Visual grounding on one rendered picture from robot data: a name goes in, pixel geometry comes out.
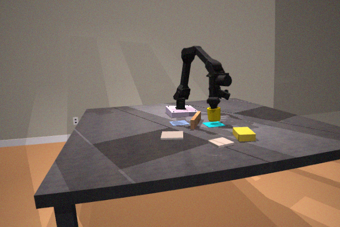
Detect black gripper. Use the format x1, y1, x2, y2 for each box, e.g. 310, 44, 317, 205
207, 86, 222, 109

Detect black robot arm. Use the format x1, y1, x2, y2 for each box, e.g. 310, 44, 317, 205
173, 46, 232, 110

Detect yellow rectangular block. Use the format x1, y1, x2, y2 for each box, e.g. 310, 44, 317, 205
233, 127, 256, 141

